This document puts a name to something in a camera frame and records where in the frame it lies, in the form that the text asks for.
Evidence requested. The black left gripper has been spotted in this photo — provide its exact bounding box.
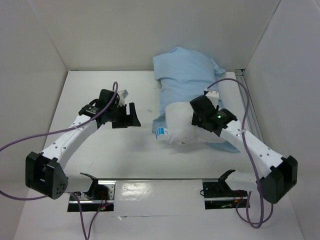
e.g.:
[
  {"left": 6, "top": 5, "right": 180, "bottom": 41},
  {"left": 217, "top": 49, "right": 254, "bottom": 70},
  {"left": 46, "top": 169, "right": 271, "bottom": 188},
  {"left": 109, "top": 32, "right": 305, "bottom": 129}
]
[{"left": 107, "top": 102, "right": 141, "bottom": 129}]

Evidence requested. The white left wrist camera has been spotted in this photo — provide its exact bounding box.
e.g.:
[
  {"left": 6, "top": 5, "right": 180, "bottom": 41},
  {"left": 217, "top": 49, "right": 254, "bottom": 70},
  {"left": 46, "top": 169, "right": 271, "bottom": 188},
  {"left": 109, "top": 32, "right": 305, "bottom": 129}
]
[{"left": 117, "top": 89, "right": 129, "bottom": 107}]

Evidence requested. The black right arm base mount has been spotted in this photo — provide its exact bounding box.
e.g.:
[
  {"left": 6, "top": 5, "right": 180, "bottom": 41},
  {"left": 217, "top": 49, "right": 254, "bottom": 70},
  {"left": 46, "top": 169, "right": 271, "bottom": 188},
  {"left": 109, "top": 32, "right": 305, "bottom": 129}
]
[{"left": 199, "top": 170, "right": 248, "bottom": 210}]

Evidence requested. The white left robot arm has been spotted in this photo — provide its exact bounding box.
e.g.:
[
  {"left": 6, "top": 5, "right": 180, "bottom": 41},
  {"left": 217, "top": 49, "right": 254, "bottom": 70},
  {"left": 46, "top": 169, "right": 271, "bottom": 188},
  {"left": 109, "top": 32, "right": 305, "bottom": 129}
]
[{"left": 25, "top": 89, "right": 141, "bottom": 200}]

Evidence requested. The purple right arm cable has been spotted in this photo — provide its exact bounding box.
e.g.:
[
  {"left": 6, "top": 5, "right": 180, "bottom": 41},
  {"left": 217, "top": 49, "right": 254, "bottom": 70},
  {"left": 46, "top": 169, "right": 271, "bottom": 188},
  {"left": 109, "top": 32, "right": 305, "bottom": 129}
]
[{"left": 204, "top": 78, "right": 274, "bottom": 229}]

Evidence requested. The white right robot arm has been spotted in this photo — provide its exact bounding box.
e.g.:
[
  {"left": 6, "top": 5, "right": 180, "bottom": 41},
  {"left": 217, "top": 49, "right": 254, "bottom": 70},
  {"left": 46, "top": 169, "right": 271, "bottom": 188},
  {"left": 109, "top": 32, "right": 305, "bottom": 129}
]
[{"left": 190, "top": 95, "right": 298, "bottom": 204}]

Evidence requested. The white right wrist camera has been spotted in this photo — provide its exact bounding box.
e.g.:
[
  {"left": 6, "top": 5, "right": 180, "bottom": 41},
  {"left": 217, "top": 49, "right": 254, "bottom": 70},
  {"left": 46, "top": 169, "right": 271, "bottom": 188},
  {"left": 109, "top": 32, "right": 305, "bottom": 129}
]
[{"left": 204, "top": 89, "right": 220, "bottom": 108}]

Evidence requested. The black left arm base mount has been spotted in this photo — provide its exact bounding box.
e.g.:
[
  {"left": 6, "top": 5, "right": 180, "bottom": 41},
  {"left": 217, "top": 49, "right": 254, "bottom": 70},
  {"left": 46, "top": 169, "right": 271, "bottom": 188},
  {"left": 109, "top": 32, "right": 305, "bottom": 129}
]
[{"left": 67, "top": 173, "right": 116, "bottom": 213}]

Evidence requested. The white pillow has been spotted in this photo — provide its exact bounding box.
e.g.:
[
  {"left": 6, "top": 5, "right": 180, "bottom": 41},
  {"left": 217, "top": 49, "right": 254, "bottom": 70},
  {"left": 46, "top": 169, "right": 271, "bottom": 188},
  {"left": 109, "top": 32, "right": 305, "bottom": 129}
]
[{"left": 152, "top": 102, "right": 225, "bottom": 145}]

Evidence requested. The light blue green pillowcase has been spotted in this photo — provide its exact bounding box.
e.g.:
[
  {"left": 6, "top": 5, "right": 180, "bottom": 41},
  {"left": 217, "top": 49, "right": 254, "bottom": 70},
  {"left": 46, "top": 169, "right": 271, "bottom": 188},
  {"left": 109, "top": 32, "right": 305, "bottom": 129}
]
[{"left": 153, "top": 47, "right": 239, "bottom": 153}]

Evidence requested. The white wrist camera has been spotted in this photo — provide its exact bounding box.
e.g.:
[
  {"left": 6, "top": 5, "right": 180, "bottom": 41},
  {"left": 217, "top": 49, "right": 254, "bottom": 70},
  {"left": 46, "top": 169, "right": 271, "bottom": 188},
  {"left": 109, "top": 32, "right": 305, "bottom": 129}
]
[
  {"left": 204, "top": 89, "right": 220, "bottom": 108},
  {"left": 117, "top": 89, "right": 129, "bottom": 107}
]

